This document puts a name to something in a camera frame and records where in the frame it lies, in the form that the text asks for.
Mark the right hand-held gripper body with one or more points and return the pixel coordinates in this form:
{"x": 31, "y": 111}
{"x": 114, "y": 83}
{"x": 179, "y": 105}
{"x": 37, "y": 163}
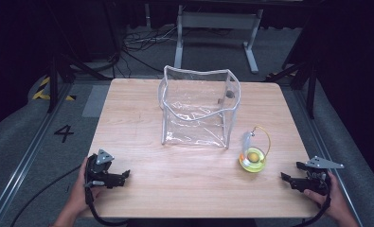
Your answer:
{"x": 315, "y": 181}

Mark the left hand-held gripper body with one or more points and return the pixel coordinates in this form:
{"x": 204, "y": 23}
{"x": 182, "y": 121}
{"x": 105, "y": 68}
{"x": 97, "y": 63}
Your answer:
{"x": 103, "y": 176}

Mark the clear plastic bag white trim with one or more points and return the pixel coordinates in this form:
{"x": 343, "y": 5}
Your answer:
{"x": 197, "y": 110}

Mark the person's right hand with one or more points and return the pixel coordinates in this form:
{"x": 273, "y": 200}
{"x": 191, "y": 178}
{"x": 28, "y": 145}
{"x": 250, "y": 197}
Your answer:
{"x": 334, "y": 198}

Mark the person's left hand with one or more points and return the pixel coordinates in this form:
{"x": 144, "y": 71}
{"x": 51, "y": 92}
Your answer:
{"x": 80, "y": 192}

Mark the black metal stand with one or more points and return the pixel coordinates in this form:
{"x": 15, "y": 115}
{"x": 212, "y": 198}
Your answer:
{"x": 311, "y": 82}
{"x": 53, "y": 82}

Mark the yellow black floor tape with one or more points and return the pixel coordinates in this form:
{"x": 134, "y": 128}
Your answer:
{"x": 41, "y": 93}

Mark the metal floor rail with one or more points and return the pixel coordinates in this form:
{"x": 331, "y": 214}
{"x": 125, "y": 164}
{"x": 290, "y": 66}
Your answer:
{"x": 20, "y": 164}
{"x": 320, "y": 132}

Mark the grey metal table frame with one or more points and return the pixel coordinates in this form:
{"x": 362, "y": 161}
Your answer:
{"x": 217, "y": 22}

